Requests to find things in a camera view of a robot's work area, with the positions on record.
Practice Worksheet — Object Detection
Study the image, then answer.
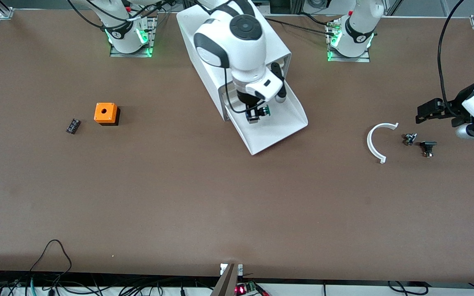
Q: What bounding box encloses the white lowest cabinet drawer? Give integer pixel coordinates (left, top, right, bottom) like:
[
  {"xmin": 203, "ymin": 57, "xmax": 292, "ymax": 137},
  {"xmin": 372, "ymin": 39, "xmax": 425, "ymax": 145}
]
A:
[{"xmin": 225, "ymin": 80, "xmax": 308, "ymax": 156}]

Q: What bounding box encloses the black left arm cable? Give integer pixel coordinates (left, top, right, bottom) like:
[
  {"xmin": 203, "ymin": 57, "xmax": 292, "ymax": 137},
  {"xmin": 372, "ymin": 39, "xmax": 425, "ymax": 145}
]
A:
[{"xmin": 438, "ymin": 0, "xmax": 466, "ymax": 120}]

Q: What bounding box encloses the circuit board with red display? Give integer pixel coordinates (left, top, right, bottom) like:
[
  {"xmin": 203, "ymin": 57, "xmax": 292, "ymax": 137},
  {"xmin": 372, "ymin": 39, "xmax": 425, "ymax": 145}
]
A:
[{"xmin": 235, "ymin": 282, "xmax": 270, "ymax": 296}]

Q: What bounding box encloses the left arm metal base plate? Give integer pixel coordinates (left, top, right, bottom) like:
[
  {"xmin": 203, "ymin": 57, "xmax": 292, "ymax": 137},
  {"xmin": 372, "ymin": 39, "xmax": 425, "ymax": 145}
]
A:
[{"xmin": 327, "ymin": 18, "xmax": 371, "ymax": 63}]

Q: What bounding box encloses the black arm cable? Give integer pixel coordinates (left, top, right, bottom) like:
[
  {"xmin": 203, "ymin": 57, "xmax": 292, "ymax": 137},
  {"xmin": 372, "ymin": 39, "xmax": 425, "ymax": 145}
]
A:
[
  {"xmin": 224, "ymin": 66, "xmax": 258, "ymax": 114},
  {"xmin": 438, "ymin": 0, "xmax": 466, "ymax": 120}
]

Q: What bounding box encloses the white curved plastic bracket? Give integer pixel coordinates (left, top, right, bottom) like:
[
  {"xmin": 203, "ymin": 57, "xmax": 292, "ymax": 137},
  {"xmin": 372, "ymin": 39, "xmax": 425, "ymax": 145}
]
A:
[{"xmin": 367, "ymin": 123, "xmax": 399, "ymax": 164}]

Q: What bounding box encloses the white drawer cabinet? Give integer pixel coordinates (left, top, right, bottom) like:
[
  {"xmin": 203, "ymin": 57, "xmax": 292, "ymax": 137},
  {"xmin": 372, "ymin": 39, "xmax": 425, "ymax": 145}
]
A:
[{"xmin": 176, "ymin": 0, "xmax": 292, "ymax": 122}]

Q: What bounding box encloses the small black button part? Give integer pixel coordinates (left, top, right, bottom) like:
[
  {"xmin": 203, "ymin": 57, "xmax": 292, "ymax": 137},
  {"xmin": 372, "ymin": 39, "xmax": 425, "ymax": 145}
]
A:
[{"xmin": 420, "ymin": 141, "xmax": 438, "ymax": 158}]

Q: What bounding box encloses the green push button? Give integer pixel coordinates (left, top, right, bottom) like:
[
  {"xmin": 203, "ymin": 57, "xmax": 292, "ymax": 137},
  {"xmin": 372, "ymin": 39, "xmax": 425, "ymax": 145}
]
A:
[{"xmin": 246, "ymin": 105, "xmax": 271, "ymax": 123}]

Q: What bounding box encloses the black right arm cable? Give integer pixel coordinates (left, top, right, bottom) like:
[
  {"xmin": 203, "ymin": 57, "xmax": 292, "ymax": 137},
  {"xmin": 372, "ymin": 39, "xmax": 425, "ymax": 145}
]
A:
[{"xmin": 224, "ymin": 66, "xmax": 258, "ymax": 114}]

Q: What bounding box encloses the black cable across table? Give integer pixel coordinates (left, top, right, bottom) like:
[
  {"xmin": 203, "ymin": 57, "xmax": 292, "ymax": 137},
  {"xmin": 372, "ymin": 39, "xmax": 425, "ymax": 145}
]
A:
[{"xmin": 264, "ymin": 16, "xmax": 336, "ymax": 33}]

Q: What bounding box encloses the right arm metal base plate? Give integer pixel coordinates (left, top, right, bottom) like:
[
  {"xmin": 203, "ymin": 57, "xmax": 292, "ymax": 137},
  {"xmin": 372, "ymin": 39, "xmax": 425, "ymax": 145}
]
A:
[{"xmin": 109, "ymin": 16, "xmax": 156, "ymax": 58}]

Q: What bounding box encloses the black coiled cable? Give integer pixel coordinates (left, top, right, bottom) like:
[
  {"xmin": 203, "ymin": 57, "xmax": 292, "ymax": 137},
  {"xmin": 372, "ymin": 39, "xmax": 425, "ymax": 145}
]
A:
[{"xmin": 387, "ymin": 281, "xmax": 427, "ymax": 296}]

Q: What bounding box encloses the orange button box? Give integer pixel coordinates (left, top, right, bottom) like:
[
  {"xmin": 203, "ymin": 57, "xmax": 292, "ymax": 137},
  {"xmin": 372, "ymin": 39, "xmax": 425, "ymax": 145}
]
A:
[{"xmin": 94, "ymin": 102, "xmax": 121, "ymax": 126}]

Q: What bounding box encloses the black looped cable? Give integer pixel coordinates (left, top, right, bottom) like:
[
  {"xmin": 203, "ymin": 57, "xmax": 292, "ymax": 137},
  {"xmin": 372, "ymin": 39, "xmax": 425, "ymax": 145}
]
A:
[{"xmin": 29, "ymin": 240, "xmax": 73, "ymax": 284}]

